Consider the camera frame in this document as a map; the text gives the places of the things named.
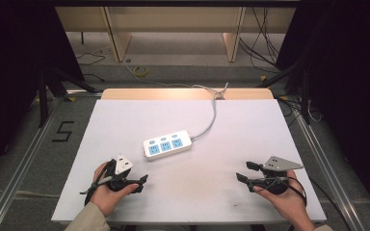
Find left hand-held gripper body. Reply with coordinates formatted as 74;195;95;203
103;154;135;193

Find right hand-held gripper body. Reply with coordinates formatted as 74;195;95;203
253;155;304;195

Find person's left hand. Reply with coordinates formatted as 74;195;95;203
89;161;140;218

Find person's right hand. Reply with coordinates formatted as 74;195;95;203
252;169;314;227

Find white table cover sheet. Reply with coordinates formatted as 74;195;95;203
50;98;328;224

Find white blue power strip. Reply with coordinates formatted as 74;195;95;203
142;129;194;162

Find black metal stand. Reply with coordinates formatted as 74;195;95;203
257;59;313;125
36;66;99;129

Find yellow tape roll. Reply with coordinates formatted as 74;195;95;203
132;64;149;78

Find dark curtain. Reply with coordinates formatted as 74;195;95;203
274;0;370;222
0;0;86;187

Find beige wooden desk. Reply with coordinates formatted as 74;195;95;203
55;6;297;64

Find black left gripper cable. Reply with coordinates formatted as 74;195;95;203
79;159;117;207

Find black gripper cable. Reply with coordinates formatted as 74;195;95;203
287;175;352;231
79;159;117;207

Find aluminium floor rail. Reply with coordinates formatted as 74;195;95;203
0;95;66;231
293;110;368;231

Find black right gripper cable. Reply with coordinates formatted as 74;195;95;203
287;175;352;231

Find grey power strip cable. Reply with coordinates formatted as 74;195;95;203
190;82;229;141

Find thin black floor cable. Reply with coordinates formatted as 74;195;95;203
75;51;106;83

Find black floor cables bundle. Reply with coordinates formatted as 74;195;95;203
238;6;287;75

